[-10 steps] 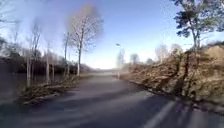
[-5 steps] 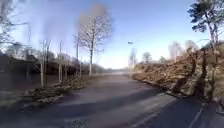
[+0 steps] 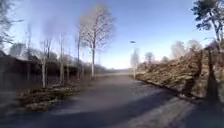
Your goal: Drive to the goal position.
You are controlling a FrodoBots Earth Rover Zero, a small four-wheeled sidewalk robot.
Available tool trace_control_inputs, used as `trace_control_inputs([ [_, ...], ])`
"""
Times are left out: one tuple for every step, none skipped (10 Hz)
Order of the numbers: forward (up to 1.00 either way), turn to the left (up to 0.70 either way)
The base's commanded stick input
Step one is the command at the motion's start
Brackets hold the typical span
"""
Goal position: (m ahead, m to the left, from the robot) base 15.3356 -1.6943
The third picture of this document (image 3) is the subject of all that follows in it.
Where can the row of bare trees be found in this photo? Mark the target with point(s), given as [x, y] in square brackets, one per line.
[92, 53]

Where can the small bare trees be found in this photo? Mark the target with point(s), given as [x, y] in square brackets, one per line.
[135, 59]

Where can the grey asphalt road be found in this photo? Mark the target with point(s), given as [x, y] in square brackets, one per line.
[110, 100]

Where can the pale bare trees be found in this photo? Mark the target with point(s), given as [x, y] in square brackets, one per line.
[178, 50]

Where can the brown rocky slope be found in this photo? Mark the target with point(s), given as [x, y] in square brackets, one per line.
[180, 74]

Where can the leaf-strewn grass verge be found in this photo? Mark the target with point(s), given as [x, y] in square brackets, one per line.
[43, 97]

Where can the dark fence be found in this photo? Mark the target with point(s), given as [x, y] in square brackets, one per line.
[16, 70]

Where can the pine tree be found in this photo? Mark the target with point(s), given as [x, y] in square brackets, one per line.
[213, 13]

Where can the street lamp post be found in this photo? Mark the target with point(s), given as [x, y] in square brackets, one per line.
[134, 68]

